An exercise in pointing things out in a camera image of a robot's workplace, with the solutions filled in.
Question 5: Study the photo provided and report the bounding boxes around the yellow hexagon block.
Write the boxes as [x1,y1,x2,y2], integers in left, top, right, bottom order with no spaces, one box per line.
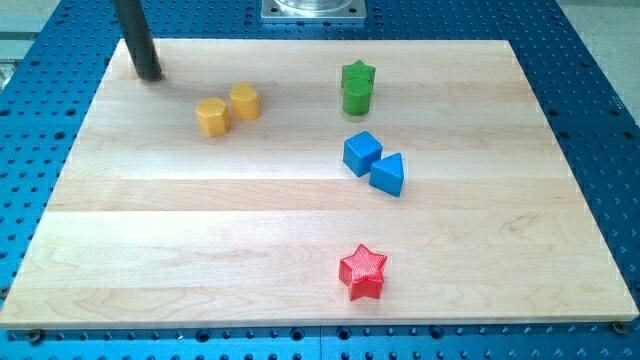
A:
[195,97,231,137]

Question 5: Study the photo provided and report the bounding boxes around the green star block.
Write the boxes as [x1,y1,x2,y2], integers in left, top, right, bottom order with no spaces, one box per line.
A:
[340,60,376,88]

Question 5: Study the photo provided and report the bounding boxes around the blue cube block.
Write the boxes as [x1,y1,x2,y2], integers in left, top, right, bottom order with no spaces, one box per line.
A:
[343,131,383,177]

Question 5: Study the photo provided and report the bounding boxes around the blue triangle block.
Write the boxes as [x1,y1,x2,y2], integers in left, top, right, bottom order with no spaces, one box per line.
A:
[369,153,404,197]

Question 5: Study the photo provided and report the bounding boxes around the blue perforated table plate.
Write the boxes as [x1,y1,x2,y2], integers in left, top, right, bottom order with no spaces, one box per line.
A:
[1,0,639,359]

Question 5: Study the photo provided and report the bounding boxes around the yellow heart block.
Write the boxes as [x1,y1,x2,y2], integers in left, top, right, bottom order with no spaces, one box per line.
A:
[230,82,261,120]

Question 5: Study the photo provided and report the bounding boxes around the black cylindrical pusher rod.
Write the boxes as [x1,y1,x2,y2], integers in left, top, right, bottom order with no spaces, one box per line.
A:
[111,0,162,81]

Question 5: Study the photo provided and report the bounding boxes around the wooden board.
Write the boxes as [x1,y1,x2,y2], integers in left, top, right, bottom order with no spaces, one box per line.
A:
[1,39,638,329]

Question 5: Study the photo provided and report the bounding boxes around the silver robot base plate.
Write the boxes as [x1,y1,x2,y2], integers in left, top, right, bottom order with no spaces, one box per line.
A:
[261,0,367,22]

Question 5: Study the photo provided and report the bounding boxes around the red star block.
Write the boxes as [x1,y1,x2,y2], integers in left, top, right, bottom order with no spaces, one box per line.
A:
[338,244,387,301]

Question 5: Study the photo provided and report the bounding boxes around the green cylinder block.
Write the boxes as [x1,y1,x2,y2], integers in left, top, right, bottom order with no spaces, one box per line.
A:
[343,78,373,116]

